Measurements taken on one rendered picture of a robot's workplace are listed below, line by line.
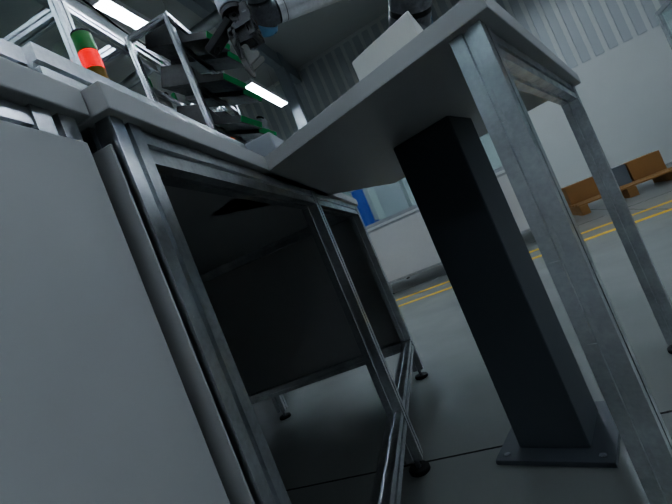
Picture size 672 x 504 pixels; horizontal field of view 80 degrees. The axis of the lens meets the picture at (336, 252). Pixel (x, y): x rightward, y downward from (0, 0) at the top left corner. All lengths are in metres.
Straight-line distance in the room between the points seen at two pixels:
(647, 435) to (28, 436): 0.65
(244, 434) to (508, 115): 0.50
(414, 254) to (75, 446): 4.87
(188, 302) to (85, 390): 0.13
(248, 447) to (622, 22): 10.40
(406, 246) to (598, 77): 6.32
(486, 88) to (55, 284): 0.53
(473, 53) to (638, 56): 9.85
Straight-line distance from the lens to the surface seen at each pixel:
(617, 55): 10.37
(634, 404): 0.66
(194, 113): 1.60
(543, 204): 0.59
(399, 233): 5.09
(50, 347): 0.33
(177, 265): 0.43
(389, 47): 1.11
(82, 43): 1.31
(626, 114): 10.16
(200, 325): 0.43
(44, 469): 0.31
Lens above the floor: 0.60
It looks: 2 degrees up
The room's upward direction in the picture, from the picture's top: 23 degrees counter-clockwise
